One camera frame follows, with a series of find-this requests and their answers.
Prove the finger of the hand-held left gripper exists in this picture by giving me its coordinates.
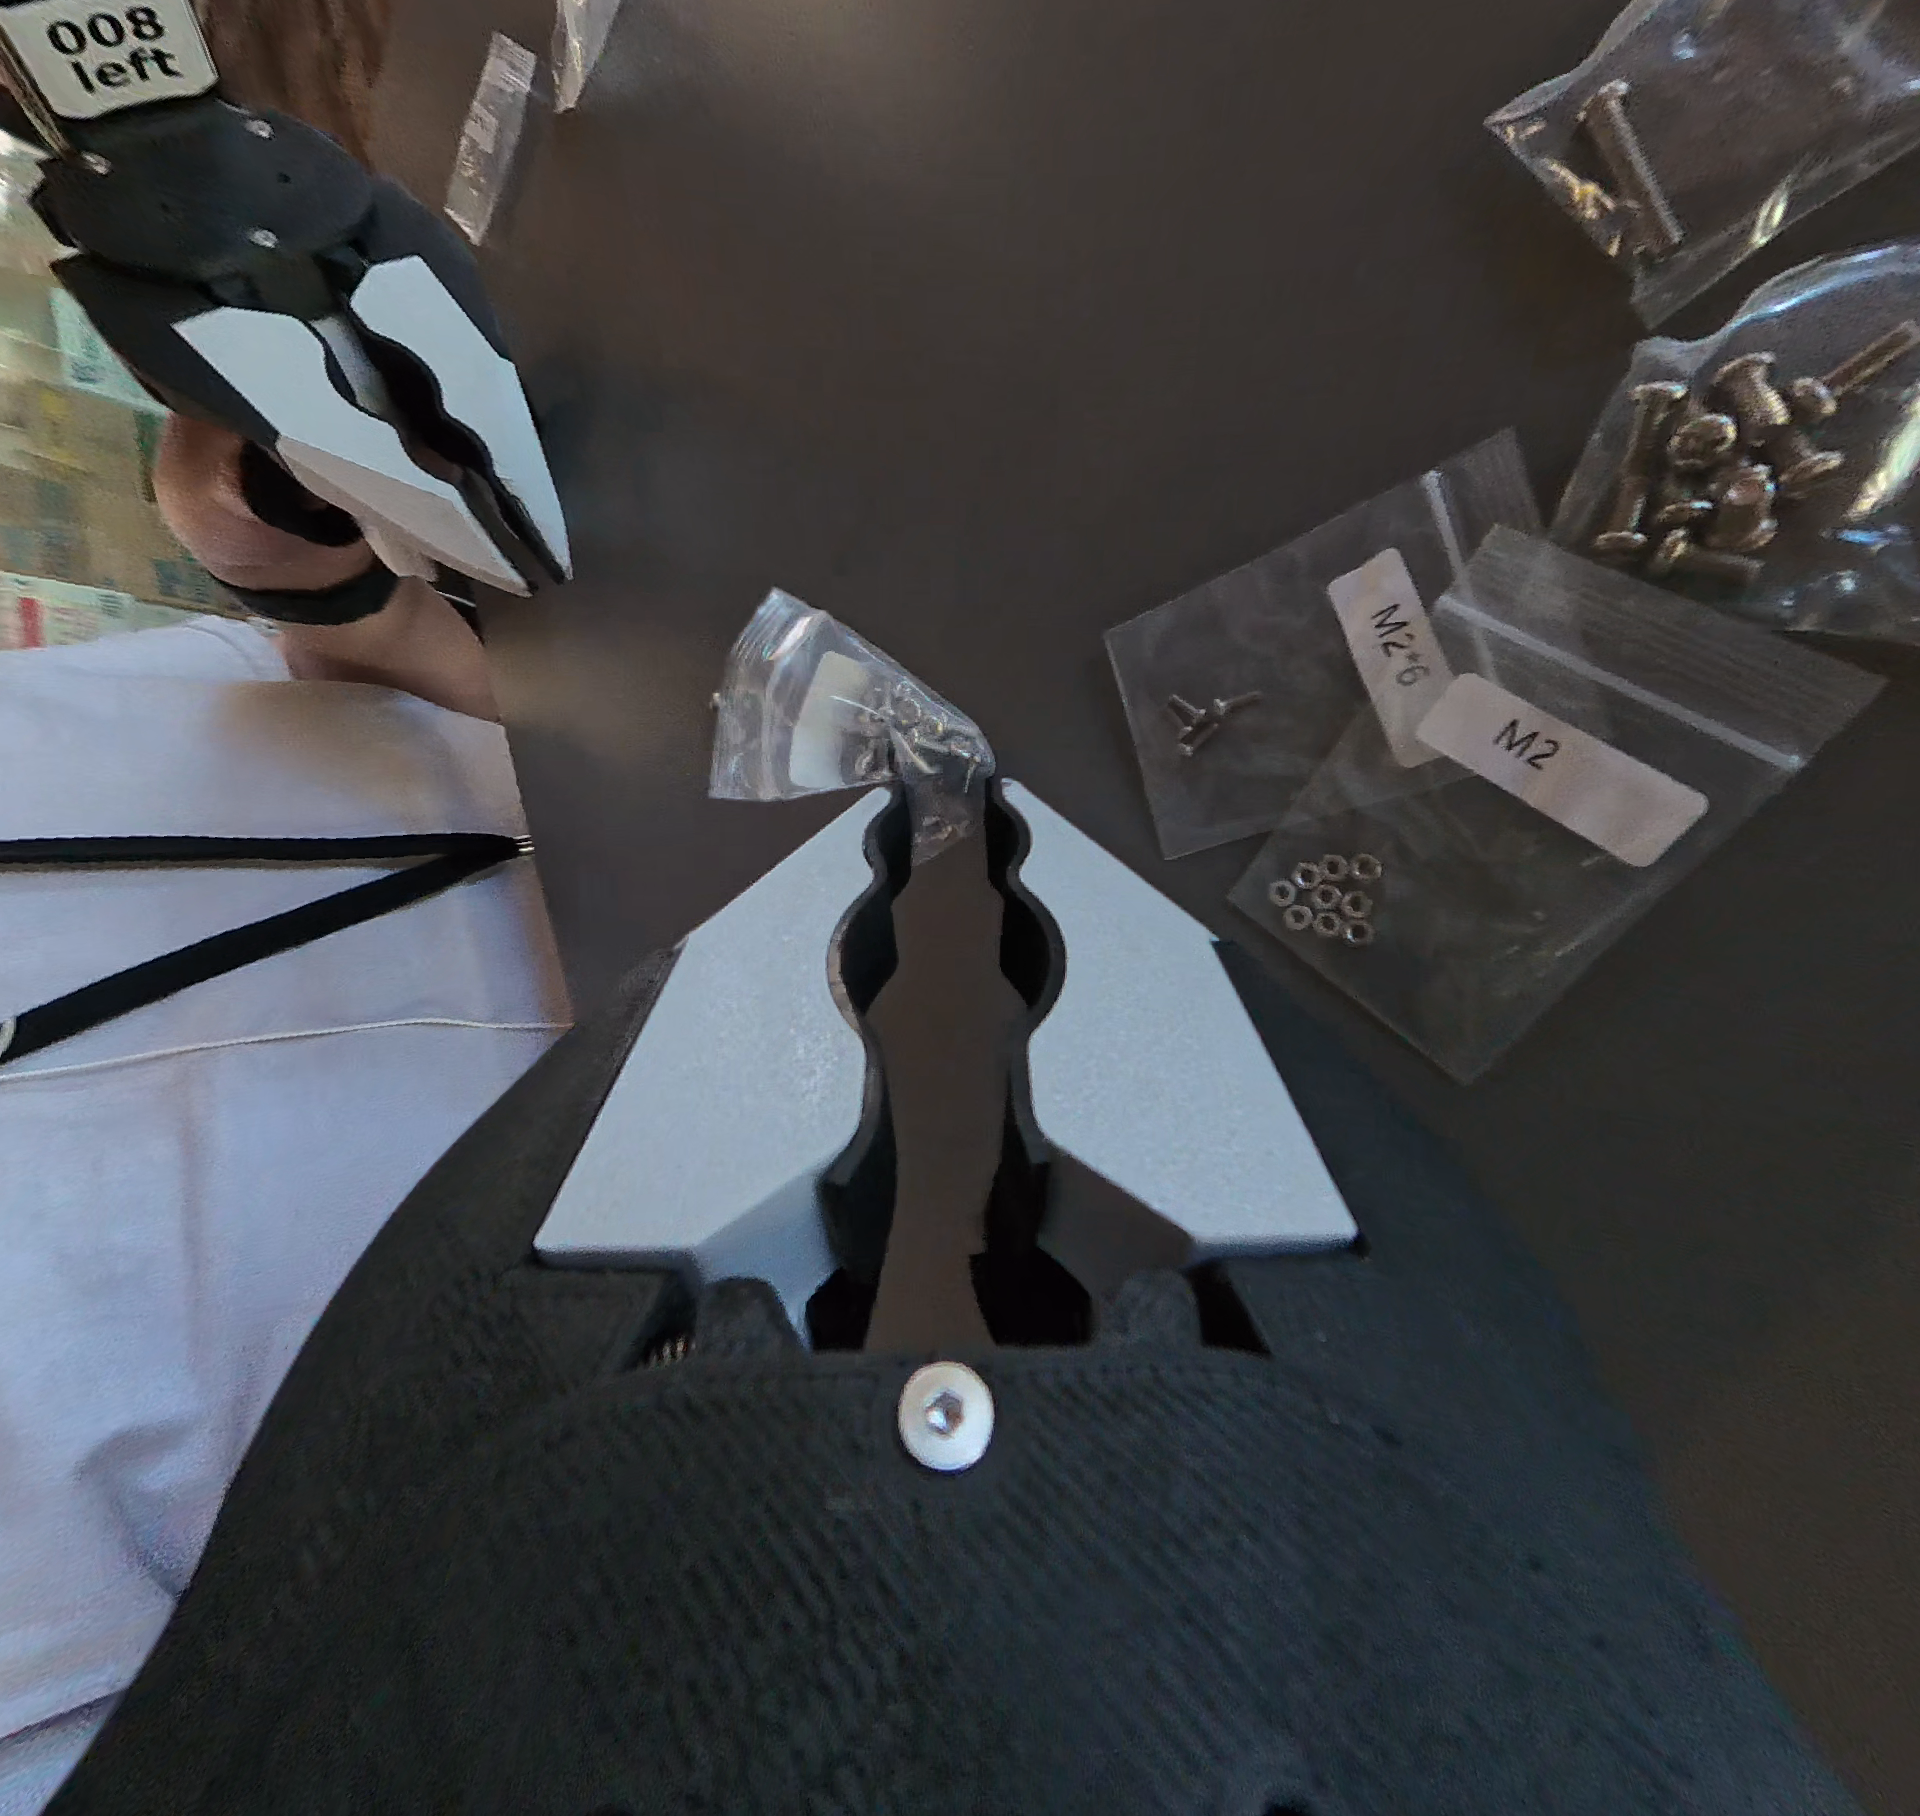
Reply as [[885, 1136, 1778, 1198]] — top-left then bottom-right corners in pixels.
[[347, 255, 576, 591], [172, 312, 537, 599]]

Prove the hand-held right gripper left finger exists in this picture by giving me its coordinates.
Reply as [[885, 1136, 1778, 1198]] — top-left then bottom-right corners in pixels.
[[531, 787, 909, 1345]]

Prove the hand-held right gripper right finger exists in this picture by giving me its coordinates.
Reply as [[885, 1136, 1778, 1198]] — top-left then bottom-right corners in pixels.
[[974, 778, 1360, 1345]]

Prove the small clear screw bag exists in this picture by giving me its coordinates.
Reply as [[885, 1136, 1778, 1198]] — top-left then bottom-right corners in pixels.
[[709, 588, 997, 860]]

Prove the grey desk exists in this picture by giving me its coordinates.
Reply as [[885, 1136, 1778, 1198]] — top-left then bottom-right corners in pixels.
[[359, 0, 1920, 1816]]

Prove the person's left hand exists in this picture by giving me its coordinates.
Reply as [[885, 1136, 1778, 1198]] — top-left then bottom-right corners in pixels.
[[147, 420, 505, 723]]

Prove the clear bag of small nuts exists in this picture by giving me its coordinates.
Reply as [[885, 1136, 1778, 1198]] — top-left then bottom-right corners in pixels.
[[1226, 525, 1889, 1084]]

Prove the clear bag single screw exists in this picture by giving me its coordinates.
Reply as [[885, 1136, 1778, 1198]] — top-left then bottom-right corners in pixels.
[[1101, 426, 1544, 860]]

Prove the person's white shirt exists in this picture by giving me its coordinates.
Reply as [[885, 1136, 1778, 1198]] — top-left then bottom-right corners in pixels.
[[0, 611, 582, 1816]]

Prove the bag of round-head screws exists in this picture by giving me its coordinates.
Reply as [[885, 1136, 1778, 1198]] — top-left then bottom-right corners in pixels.
[[1553, 241, 1920, 640]]

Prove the clear bag of long screws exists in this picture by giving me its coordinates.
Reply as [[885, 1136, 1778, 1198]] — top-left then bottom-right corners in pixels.
[[1486, 0, 1920, 326]]

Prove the black lanyard strap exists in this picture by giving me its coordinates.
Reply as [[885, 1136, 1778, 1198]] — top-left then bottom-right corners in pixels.
[[0, 833, 537, 1070]]

